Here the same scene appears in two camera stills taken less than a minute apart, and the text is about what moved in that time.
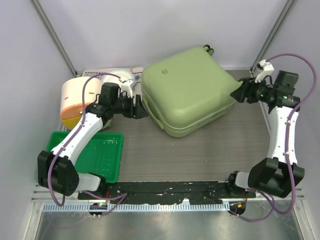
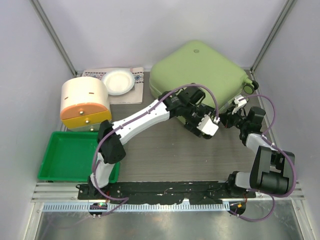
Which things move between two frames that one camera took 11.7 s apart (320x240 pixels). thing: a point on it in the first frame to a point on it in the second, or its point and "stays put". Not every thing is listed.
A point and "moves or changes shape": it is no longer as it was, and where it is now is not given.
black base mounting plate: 193,192 stays put
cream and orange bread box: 71,99 stays put
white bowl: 124,75 stays put
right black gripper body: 256,90 to 236,119
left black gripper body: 128,109 to 194,115
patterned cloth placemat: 137,72 stays put
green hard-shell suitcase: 187,90 moves or changes shape
